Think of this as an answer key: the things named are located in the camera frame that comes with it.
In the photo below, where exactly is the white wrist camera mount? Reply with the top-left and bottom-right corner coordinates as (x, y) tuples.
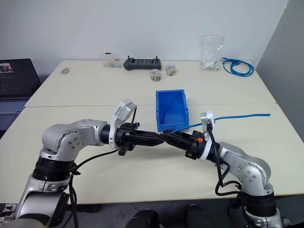
(198, 110), (216, 162)
(108, 98), (138, 150)

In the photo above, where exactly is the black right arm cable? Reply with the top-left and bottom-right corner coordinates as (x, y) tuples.
(206, 120), (244, 219)

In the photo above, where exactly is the clear bag of white couplers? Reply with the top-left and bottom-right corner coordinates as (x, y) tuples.
(198, 34), (225, 72)

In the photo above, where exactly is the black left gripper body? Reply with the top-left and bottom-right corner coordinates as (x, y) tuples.
(115, 122), (141, 157)

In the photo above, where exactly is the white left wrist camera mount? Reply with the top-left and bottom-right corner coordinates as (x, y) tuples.
(108, 98), (138, 150)

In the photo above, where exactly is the black handheld controller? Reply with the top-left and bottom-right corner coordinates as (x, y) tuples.
(123, 55), (162, 71)

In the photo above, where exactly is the blue plastic bin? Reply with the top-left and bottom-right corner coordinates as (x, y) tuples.
(155, 89), (190, 133)

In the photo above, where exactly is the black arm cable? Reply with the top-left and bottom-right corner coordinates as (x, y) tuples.
(206, 120), (244, 219)
(67, 105), (138, 228)

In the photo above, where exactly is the clear box of small parts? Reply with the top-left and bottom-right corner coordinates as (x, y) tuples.
(98, 51), (121, 69)

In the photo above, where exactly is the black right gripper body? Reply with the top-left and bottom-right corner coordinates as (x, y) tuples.
(185, 130), (206, 161)

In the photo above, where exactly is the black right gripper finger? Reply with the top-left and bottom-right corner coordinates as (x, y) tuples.
(163, 137), (190, 151)
(161, 132), (192, 143)

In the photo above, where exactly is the dark rounded shape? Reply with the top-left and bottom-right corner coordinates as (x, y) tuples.
(127, 209), (160, 228)

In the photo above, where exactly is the small clear jar of beads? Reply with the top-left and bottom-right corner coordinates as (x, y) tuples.
(150, 68), (162, 83)
(165, 63), (177, 76)

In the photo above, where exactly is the dark grey laptop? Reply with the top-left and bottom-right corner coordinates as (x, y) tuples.
(0, 58), (42, 132)

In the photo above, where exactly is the grey partition panel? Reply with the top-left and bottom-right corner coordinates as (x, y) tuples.
(256, 0), (304, 143)

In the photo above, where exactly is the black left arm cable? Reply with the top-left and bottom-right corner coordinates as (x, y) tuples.
(67, 105), (138, 228)

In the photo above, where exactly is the long blue network cable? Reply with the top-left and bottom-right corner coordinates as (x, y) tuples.
(163, 113), (272, 133)

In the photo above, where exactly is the coiled blue network cable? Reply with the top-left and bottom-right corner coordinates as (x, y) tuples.
(221, 57), (255, 77)

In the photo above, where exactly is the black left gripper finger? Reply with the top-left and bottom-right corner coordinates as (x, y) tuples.
(136, 131), (165, 141)
(136, 139), (165, 147)

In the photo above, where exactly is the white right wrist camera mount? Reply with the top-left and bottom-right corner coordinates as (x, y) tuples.
(198, 110), (216, 162)

